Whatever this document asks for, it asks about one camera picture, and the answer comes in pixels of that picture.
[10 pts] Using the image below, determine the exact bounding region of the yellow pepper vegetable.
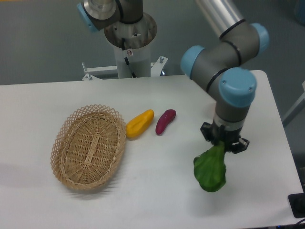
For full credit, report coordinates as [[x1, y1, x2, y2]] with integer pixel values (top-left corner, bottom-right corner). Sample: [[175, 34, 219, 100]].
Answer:
[[126, 109, 154, 138]]

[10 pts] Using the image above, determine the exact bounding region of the white table leg frame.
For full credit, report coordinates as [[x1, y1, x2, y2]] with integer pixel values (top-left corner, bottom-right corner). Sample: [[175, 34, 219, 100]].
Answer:
[[282, 81, 305, 128]]

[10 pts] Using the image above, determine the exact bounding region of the white metal base frame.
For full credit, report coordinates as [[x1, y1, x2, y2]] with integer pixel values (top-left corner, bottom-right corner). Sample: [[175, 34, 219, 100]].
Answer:
[[81, 55, 169, 81]]

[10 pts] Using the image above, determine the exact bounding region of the black device at table edge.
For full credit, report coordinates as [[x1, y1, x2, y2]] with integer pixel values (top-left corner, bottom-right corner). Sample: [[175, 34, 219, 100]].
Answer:
[[288, 193, 305, 219]]

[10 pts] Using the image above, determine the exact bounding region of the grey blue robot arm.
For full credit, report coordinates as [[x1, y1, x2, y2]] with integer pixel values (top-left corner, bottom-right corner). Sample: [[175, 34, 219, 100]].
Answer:
[[77, 0, 269, 154]]

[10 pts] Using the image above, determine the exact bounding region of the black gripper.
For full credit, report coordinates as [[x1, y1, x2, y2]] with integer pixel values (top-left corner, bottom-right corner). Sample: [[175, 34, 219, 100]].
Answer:
[[200, 121, 250, 153]]

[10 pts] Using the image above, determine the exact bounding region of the black cable on pedestal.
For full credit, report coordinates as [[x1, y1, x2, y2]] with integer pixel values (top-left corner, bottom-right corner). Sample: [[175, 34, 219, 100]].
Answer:
[[121, 37, 138, 78]]

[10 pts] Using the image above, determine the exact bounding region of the woven wicker basket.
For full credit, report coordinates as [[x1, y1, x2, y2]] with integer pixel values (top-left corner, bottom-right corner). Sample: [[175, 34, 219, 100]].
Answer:
[[51, 104, 126, 190]]

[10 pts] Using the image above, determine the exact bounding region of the green bok choy vegetable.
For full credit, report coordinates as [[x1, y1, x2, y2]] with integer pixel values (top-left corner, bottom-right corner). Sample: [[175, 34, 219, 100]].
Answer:
[[193, 141, 226, 192]]

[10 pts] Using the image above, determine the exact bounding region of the purple sweet potato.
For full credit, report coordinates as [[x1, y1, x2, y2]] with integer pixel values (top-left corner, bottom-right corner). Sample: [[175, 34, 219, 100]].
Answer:
[[155, 109, 176, 135]]

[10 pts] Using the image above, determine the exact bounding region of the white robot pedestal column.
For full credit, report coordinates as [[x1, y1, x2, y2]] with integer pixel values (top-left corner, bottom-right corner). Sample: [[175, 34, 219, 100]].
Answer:
[[113, 45, 151, 79]]

